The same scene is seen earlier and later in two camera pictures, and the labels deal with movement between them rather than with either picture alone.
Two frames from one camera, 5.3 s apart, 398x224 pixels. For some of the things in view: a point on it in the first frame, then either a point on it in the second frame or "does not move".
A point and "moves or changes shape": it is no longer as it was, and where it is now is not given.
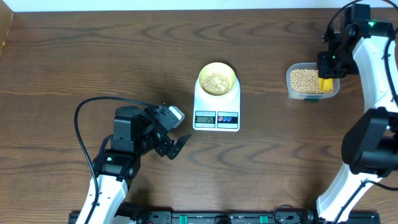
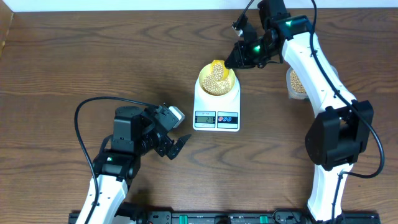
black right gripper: (324, 72) to (242, 61)
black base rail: (259, 218) does not move
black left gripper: (178, 146) does not move
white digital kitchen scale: (217, 113) does not move
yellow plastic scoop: (325, 84) moves or changes shape
